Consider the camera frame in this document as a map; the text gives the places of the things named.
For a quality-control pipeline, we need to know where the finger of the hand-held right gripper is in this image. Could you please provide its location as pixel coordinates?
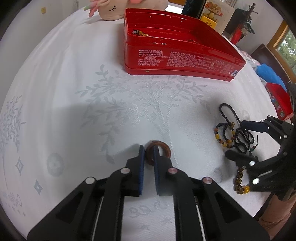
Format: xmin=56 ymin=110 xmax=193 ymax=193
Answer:
xmin=240 ymin=115 xmax=289 ymax=149
xmin=225 ymin=149 xmax=281 ymax=193

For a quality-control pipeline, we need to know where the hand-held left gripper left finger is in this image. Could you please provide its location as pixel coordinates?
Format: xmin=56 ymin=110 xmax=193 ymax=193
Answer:
xmin=26 ymin=145 xmax=146 ymax=241

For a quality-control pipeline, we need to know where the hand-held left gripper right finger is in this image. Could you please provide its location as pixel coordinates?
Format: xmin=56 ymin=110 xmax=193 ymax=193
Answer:
xmin=153 ymin=146 xmax=270 ymax=241

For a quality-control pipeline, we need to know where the black bead necklace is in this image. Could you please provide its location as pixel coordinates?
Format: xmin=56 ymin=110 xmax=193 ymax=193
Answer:
xmin=218 ymin=103 xmax=256 ymax=154

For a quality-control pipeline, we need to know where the brown wooden ring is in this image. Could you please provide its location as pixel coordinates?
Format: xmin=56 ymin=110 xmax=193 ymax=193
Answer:
xmin=144 ymin=140 xmax=172 ymax=166

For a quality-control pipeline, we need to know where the large wooden bead bracelet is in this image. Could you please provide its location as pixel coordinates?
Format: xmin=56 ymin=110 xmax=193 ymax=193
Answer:
xmin=233 ymin=166 xmax=251 ymax=195

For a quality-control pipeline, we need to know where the red tin box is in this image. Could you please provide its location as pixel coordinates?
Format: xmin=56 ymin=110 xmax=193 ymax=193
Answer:
xmin=123 ymin=9 xmax=247 ymax=81

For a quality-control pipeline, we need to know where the person's right forearm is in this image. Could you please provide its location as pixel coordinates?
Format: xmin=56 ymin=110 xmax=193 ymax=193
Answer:
xmin=257 ymin=192 xmax=296 ymax=240

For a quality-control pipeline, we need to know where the small red printed box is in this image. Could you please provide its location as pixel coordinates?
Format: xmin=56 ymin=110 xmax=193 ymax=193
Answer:
xmin=265 ymin=82 xmax=294 ymax=121

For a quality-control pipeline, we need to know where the blue cloth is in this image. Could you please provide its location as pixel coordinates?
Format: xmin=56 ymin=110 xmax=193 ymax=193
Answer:
xmin=257 ymin=64 xmax=287 ymax=91

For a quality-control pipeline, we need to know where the narrow wooden framed window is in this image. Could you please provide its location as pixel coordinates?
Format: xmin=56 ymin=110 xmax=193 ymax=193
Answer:
xmin=268 ymin=20 xmax=296 ymax=77

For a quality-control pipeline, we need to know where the red hanging bag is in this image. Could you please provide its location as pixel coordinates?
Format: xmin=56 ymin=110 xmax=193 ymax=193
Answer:
xmin=230 ymin=28 xmax=245 ymax=45

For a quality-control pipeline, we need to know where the wooden coat rack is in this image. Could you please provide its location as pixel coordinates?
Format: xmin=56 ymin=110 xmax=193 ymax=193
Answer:
xmin=240 ymin=3 xmax=258 ymax=35

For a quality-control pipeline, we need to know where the cartoon mouse greeting card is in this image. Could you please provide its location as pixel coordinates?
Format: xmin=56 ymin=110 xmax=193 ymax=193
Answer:
xmin=200 ymin=1 xmax=236 ymax=35

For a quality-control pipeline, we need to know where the dark blue book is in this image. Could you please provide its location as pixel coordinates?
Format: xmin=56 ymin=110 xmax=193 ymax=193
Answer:
xmin=181 ymin=0 xmax=207 ymax=19

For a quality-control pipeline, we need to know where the pink unicorn plush toy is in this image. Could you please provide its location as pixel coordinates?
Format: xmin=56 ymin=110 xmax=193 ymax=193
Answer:
xmin=84 ymin=0 xmax=169 ymax=22

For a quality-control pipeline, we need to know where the small amber bead bracelet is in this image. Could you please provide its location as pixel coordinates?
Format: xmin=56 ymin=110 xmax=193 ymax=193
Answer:
xmin=214 ymin=122 xmax=237 ymax=148

